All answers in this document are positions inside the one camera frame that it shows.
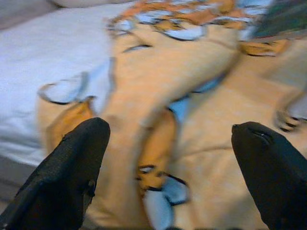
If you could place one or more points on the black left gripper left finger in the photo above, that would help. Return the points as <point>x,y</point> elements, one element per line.
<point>60,179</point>

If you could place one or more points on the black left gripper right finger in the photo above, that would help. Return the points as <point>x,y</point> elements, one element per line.
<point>275,179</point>

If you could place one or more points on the yellow cartoon egg blanket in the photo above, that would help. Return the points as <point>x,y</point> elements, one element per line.
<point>192,119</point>

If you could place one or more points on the grey bed base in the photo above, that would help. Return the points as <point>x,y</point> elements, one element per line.
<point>14,177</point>

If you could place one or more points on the dark green red book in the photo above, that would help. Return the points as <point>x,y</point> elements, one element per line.
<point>280,16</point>

